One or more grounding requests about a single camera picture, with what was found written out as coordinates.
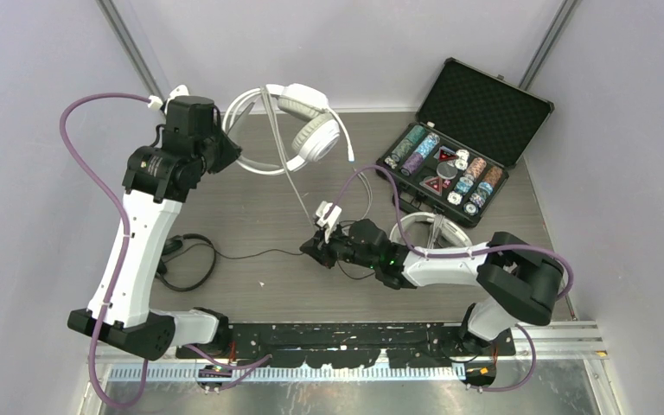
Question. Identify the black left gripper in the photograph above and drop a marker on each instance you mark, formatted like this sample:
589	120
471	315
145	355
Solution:
230	152

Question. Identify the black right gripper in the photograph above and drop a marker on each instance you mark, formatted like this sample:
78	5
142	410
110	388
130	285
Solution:
319	250

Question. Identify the small white headphones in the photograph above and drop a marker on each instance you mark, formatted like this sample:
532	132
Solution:
304	126

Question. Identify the black headphones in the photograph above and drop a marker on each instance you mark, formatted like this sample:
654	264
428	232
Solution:
187	261

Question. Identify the large white grey headphones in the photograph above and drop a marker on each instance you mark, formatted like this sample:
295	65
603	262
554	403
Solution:
441	232

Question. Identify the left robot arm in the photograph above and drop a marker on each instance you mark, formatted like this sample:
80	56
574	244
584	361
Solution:
158	178

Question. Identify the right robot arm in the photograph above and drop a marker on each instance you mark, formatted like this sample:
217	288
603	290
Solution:
522	281

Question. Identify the black poker chip case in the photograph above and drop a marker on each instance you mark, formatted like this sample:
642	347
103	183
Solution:
469	132

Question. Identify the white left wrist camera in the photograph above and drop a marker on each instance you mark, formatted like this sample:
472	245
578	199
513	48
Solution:
171	97

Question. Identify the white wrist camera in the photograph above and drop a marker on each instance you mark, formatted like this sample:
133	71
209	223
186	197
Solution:
171	97
327	217

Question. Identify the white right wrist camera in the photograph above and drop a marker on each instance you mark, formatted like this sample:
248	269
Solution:
327	217

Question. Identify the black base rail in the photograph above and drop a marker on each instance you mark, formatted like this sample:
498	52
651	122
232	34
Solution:
342	345

